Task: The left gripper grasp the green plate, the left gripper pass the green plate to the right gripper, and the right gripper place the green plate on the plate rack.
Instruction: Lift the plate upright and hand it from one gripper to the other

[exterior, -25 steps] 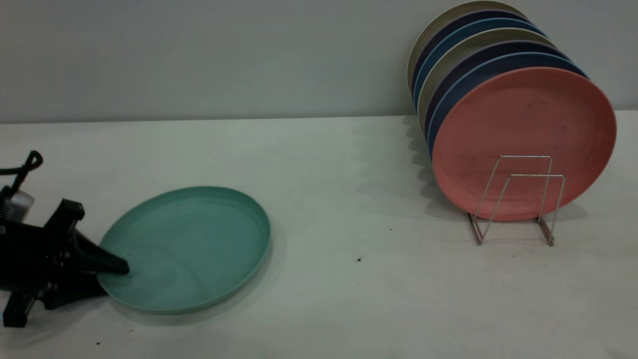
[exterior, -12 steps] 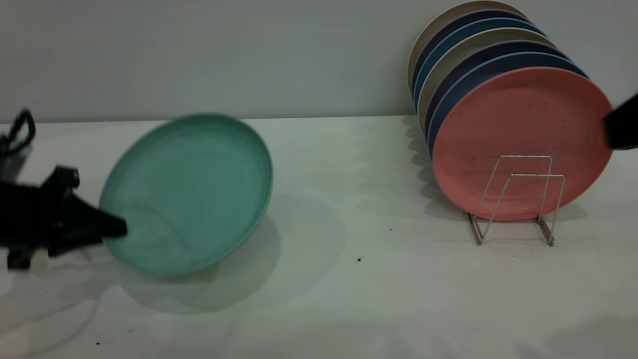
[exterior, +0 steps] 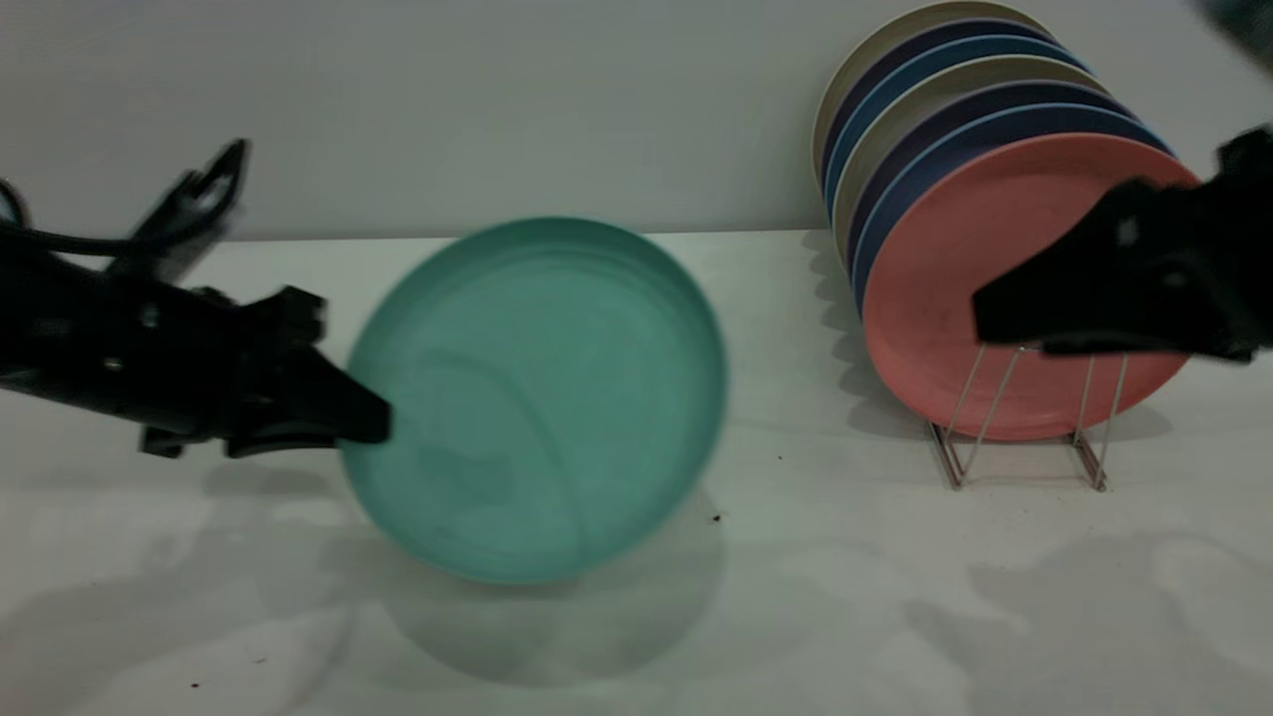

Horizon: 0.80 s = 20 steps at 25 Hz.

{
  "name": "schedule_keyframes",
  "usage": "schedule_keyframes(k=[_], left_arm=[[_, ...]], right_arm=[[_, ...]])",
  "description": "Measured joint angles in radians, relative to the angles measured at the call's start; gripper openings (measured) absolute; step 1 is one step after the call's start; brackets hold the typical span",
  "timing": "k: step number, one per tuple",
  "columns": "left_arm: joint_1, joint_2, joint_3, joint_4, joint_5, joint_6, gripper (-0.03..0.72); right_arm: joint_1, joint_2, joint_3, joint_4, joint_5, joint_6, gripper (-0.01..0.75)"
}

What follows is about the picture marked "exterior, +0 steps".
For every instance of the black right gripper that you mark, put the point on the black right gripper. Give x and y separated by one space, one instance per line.
1223 259

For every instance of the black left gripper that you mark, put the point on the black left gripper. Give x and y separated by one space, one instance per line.
149 348

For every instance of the green plastic plate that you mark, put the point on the green plastic plate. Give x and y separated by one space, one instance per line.
547 398

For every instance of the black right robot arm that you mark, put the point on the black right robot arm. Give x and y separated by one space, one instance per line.
1243 25

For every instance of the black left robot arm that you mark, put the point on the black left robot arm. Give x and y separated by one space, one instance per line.
18 318

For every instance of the pink plastic plate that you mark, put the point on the pink plastic plate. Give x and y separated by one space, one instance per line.
925 298

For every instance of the blue plastic plate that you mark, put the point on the blue plastic plate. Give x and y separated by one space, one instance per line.
995 47
1044 119

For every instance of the dark purple plastic plate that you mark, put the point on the dark purple plastic plate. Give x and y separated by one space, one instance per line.
1024 94
985 29

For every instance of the beige plastic plate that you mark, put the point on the beige plastic plate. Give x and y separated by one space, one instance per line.
985 72
925 20

